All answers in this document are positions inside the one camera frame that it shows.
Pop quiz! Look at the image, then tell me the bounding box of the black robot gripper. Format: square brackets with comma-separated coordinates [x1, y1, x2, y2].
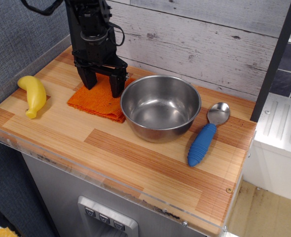
[72, 31, 128, 98]

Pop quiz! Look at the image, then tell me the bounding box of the orange cloth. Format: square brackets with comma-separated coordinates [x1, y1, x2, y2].
[67, 74, 125, 123]

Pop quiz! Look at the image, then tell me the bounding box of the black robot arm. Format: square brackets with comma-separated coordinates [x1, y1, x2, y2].
[65, 0, 128, 98]

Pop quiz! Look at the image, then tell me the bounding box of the silver metal pot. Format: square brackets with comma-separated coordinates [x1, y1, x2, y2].
[120, 75, 202, 143]

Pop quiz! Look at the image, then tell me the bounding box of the yellow plastic banana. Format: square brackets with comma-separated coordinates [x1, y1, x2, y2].
[17, 76, 47, 119]

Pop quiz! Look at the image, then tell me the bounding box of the clear acrylic table edge guard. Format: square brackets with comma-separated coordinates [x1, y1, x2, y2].
[0, 129, 228, 237]

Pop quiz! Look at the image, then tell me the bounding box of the silver toy fridge cabinet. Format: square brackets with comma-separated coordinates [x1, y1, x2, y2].
[23, 155, 202, 237]

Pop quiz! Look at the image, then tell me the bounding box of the silver dispenser button panel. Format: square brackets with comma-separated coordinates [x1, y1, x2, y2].
[77, 196, 139, 237]

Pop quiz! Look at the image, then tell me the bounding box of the yellow object bottom left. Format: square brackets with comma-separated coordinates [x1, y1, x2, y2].
[0, 228, 18, 237]

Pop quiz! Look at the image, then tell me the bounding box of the white ridged appliance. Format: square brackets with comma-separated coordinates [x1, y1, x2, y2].
[243, 93, 291, 199]

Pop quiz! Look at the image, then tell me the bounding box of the blue handled metal spoon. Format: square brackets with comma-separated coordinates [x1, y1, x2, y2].
[187, 102, 230, 167]

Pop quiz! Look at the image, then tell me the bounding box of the black vertical post right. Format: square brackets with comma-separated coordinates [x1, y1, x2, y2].
[250, 3, 291, 122]

